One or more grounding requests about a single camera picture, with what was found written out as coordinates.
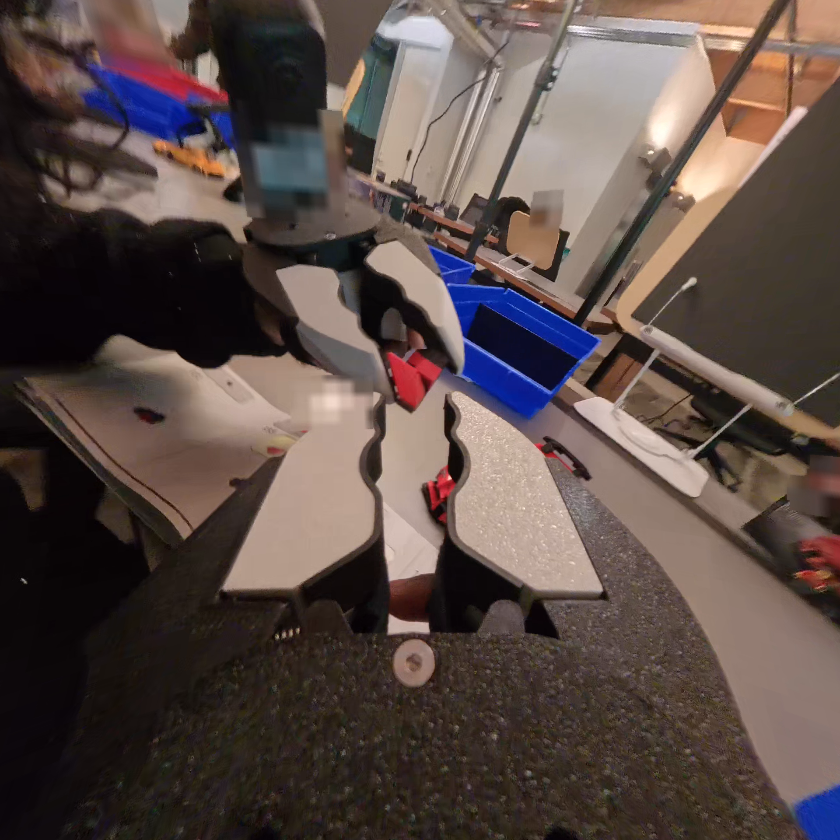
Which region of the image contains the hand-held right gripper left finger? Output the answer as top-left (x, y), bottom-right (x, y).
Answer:
top-left (218, 394), bottom-right (391, 615)

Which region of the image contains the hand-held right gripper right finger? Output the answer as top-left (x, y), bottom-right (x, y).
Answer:
top-left (440, 390), bottom-right (609, 611)

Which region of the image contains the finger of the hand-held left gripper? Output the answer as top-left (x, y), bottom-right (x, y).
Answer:
top-left (360, 239), bottom-right (468, 379)
top-left (272, 263), bottom-right (397, 404)

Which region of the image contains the red lego car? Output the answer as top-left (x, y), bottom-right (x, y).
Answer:
top-left (419, 435), bottom-right (593, 529)

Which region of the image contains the black red lego block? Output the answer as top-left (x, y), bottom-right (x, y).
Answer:
top-left (384, 347), bottom-right (446, 413)

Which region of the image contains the person's left forearm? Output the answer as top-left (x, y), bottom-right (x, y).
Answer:
top-left (0, 204), bottom-right (292, 375)

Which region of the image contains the lego instruction booklet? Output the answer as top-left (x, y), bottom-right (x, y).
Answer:
top-left (14, 332), bottom-right (322, 550)

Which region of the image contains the lego set box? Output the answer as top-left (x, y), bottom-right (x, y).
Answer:
top-left (746, 497), bottom-right (840, 598)

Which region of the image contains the wooden back chair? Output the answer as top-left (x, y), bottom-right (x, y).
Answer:
top-left (503, 195), bottom-right (574, 286)

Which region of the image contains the white stand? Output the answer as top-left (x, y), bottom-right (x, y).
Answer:
top-left (573, 273), bottom-right (840, 502)

